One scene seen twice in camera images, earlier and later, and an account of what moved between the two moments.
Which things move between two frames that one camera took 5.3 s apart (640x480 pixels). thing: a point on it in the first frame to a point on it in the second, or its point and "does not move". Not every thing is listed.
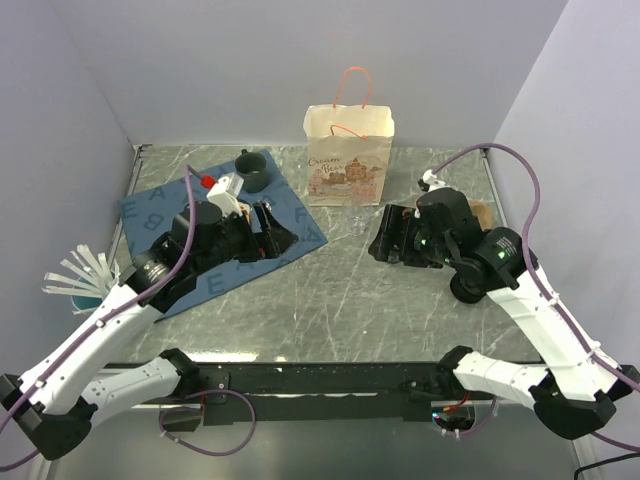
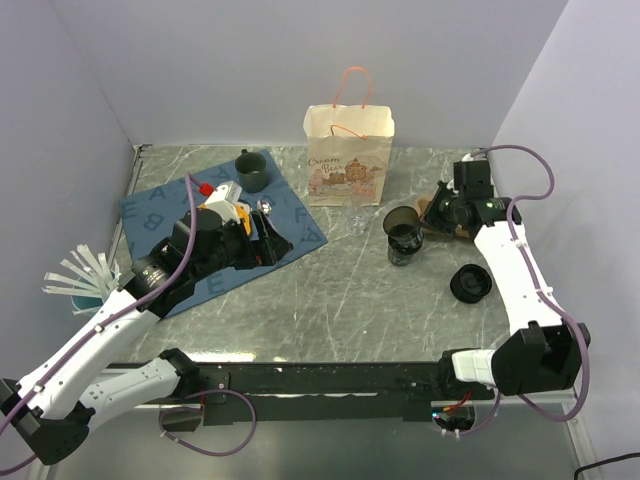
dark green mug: [252, 166] does not move
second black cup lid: [467, 286] does not move
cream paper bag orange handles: [348, 150] does not move
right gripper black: [399, 220] to [430, 217]
